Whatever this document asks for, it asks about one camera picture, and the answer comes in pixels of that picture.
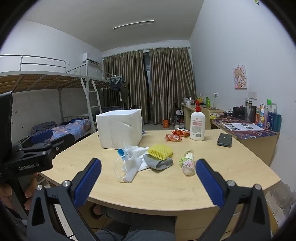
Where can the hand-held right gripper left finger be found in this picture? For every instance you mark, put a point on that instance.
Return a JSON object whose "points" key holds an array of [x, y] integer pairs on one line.
{"points": [[89, 183]]}

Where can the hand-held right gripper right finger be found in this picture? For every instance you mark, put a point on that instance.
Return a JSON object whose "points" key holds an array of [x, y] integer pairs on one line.
{"points": [[209, 183]]}

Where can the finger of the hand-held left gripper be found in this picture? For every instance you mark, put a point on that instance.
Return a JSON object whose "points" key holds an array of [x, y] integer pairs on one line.
{"points": [[62, 142], [41, 137]]}

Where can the floral plastic packet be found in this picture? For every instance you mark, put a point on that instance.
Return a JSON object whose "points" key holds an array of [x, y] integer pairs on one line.
{"points": [[187, 164]]}

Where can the grey sock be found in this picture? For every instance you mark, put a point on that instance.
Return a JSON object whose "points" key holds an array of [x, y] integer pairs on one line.
{"points": [[159, 164]]}

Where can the white foam box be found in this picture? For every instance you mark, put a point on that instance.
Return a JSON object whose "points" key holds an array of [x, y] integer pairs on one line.
{"points": [[118, 129]]}

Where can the yellow foam fruit net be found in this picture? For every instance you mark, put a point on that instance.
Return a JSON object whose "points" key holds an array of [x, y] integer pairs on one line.
{"points": [[159, 151]]}

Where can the person's left hand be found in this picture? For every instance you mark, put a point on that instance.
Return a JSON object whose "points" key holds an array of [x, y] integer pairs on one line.
{"points": [[31, 190]]}

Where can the blue patterned quilt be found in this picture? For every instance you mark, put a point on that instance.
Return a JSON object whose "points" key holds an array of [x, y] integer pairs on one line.
{"points": [[69, 128]]}

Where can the black smartphone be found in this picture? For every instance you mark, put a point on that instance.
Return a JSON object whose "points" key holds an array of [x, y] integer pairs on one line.
{"points": [[224, 140]]}

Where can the wooden desk with mat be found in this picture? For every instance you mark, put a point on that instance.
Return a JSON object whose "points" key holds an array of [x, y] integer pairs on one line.
{"points": [[254, 148]]}

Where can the opened red snack packet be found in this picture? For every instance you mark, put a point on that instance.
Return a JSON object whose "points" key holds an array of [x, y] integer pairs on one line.
{"points": [[181, 132]]}

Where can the white pump lotion bottle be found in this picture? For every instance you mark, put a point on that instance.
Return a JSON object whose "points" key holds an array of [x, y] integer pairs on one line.
{"points": [[197, 125]]}

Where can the white metal bunk bed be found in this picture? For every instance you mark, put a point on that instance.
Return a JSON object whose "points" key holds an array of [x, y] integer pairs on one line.
{"points": [[107, 81], [46, 77]]}

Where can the purple patterned desk mat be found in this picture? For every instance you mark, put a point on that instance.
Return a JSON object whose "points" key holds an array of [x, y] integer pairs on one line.
{"points": [[222, 120]]}

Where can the wooden smiley chair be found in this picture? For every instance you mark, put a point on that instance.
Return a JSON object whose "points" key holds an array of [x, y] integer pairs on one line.
{"points": [[207, 118]]}

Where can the person's legs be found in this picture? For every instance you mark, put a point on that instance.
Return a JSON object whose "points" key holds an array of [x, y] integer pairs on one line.
{"points": [[138, 224]]}

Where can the printed paper sheet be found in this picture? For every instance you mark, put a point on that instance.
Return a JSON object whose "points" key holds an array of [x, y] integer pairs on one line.
{"points": [[242, 126]]}

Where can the light wooden drawer desk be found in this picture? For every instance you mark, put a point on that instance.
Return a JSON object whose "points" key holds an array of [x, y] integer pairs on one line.
{"points": [[217, 110]]}

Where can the orange box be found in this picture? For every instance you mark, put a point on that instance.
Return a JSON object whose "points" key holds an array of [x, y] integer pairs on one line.
{"points": [[165, 123]]}

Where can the black bag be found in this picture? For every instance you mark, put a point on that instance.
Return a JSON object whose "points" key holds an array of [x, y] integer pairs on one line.
{"points": [[239, 112]]}

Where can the hanging dark blue garment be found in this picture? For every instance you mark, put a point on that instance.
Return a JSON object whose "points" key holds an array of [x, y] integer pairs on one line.
{"points": [[115, 85]]}

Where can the black folding chair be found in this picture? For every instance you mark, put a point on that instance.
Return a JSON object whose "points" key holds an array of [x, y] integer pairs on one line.
{"points": [[177, 112]]}

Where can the hanging olive shirt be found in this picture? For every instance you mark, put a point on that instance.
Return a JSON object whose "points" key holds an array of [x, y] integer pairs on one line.
{"points": [[125, 91]]}

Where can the yellow box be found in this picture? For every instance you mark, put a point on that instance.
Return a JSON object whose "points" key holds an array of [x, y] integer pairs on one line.
{"points": [[200, 100]]}

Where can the row of toiletry bottles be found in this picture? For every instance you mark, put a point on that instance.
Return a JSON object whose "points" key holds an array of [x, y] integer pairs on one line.
{"points": [[268, 118]]}

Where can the white air conditioner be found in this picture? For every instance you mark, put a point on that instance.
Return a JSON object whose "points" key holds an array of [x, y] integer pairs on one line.
{"points": [[89, 58]]}

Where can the brown curtain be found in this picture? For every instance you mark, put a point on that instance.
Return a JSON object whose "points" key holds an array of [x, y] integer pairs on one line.
{"points": [[129, 81], [171, 81]]}

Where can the ceiling tube light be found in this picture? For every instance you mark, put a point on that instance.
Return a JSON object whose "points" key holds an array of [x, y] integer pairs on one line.
{"points": [[133, 24]]}

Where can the pink wall poster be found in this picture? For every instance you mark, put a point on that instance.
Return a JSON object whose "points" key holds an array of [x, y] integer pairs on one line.
{"points": [[240, 77]]}

